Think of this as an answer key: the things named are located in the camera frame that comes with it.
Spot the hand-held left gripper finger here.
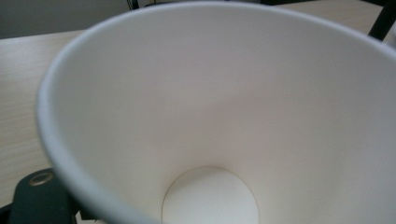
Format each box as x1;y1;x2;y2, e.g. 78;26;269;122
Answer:
7;167;80;224

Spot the single white paper cup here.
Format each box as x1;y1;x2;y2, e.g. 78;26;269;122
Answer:
35;0;396;224

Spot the black folding chair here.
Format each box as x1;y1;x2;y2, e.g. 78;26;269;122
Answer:
125;0;142;11

